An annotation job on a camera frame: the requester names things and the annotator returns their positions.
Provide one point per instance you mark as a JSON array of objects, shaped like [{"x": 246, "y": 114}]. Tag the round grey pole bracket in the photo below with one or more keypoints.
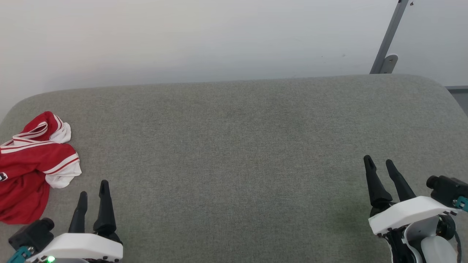
[{"x": 390, "y": 63}]

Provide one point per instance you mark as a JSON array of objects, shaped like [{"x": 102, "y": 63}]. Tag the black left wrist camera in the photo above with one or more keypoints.
[{"x": 31, "y": 233}]

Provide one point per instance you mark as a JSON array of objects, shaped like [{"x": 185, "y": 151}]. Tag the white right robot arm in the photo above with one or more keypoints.
[{"x": 437, "y": 252}]

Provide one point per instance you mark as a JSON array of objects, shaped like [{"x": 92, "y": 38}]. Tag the grey metal pole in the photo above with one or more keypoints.
[{"x": 389, "y": 33}]

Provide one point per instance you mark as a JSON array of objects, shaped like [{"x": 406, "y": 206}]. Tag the red and white shirt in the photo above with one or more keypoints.
[{"x": 25, "y": 171}]

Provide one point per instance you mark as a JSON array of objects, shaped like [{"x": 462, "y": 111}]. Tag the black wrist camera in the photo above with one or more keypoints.
[
  {"x": 31, "y": 233},
  {"x": 446, "y": 190}
]

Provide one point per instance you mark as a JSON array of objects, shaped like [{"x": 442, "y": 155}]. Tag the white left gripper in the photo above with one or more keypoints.
[{"x": 80, "y": 246}]

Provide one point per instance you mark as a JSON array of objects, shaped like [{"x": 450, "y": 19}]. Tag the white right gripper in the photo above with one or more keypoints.
[{"x": 409, "y": 213}]

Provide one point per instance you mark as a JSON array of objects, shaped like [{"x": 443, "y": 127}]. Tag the teal right camera connector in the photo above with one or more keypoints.
[{"x": 462, "y": 204}]

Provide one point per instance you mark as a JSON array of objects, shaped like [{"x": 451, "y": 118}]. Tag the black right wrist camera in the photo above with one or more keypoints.
[{"x": 446, "y": 190}]

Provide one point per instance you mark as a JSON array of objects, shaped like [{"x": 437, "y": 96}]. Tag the teal camera connector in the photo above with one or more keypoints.
[
  {"x": 19, "y": 255},
  {"x": 462, "y": 204}
]

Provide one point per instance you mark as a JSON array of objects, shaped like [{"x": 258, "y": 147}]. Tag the teal left camera connector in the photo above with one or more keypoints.
[{"x": 19, "y": 255}]

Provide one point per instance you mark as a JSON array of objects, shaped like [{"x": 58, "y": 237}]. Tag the grey-green fabric sofa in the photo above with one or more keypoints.
[{"x": 234, "y": 164}]

